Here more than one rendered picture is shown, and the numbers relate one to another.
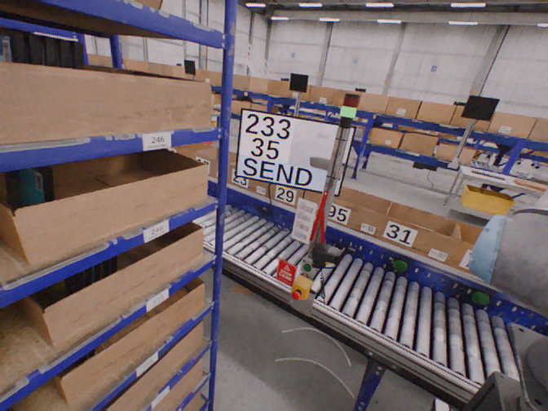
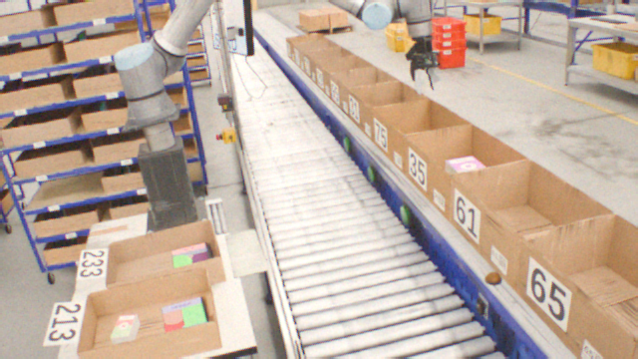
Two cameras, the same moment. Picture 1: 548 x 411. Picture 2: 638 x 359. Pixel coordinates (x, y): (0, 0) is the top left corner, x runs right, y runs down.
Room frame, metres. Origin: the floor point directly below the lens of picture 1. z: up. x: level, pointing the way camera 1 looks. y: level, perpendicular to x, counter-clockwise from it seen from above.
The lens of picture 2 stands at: (-0.34, -2.55, 1.73)
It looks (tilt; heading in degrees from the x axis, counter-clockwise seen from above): 25 degrees down; 52
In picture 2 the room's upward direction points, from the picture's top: 6 degrees counter-clockwise
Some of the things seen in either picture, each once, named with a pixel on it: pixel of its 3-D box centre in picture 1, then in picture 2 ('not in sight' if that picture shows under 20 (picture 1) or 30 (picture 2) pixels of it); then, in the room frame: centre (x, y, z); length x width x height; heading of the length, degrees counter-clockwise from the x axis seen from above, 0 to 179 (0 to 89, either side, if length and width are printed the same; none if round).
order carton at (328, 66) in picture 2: (302, 192); (344, 76); (1.79, -0.19, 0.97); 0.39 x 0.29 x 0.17; 62
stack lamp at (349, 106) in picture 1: (349, 107); not in sight; (0.97, -0.21, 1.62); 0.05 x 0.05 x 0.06
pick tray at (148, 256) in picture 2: not in sight; (164, 261); (0.13, -1.03, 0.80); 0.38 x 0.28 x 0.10; 158
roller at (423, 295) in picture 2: not in sight; (375, 308); (0.51, -1.67, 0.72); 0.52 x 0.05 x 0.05; 152
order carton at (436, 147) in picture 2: not in sight; (462, 168); (1.07, -1.59, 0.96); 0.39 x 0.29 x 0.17; 62
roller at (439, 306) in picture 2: not in sight; (382, 321); (0.48, -1.73, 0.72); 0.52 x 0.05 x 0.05; 152
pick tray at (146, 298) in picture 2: not in sight; (151, 319); (-0.04, -1.30, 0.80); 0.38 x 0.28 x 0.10; 156
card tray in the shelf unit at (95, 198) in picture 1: (103, 182); (107, 43); (0.56, 0.42, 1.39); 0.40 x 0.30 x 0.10; 151
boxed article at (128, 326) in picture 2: not in sight; (126, 331); (-0.12, -1.26, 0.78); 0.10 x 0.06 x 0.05; 53
